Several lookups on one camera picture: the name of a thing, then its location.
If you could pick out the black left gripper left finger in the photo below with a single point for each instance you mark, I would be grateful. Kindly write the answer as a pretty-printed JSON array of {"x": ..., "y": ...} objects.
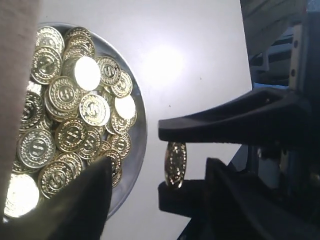
[{"x": 236, "y": 206}]

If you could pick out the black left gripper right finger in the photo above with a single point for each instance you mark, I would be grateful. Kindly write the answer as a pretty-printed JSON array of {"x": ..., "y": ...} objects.
[{"x": 263, "y": 116}]

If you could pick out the gold coin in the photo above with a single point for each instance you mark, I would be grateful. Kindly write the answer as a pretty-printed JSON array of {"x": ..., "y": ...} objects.
[
  {"x": 46, "y": 65},
  {"x": 64, "y": 94},
  {"x": 22, "y": 196},
  {"x": 125, "y": 107},
  {"x": 110, "y": 71},
  {"x": 87, "y": 73},
  {"x": 70, "y": 135},
  {"x": 175, "y": 164},
  {"x": 94, "y": 110},
  {"x": 54, "y": 177},
  {"x": 36, "y": 148}
]

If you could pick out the brown cardboard slotted box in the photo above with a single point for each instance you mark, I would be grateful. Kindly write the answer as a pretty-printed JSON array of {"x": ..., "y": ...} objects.
[{"x": 18, "y": 26}]

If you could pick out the round silver metal plate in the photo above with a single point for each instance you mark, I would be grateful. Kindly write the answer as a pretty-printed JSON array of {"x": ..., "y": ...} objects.
[{"x": 122, "y": 140}]

